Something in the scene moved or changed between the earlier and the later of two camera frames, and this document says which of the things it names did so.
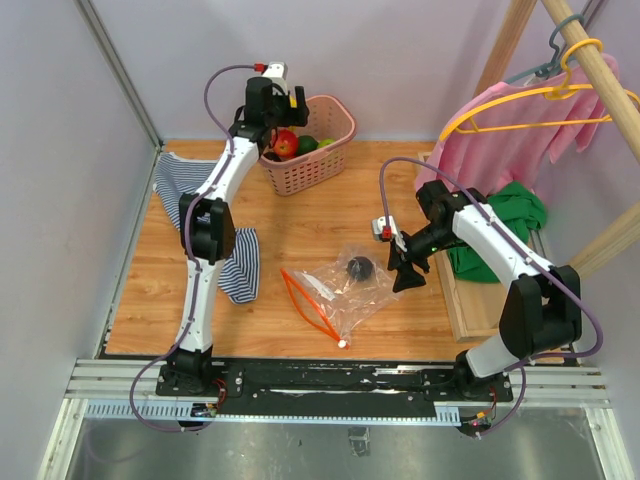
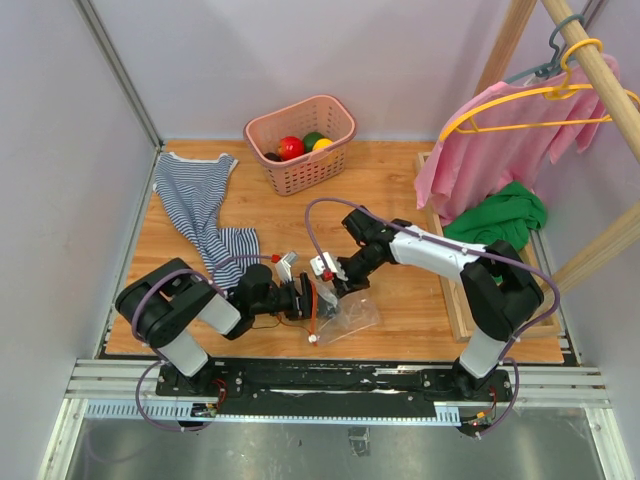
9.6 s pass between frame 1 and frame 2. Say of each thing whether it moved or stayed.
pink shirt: stayed
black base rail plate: stayed
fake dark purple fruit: moved
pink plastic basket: stayed
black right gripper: moved
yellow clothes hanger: stayed
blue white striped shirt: stayed
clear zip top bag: moved
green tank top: stayed
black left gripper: moved
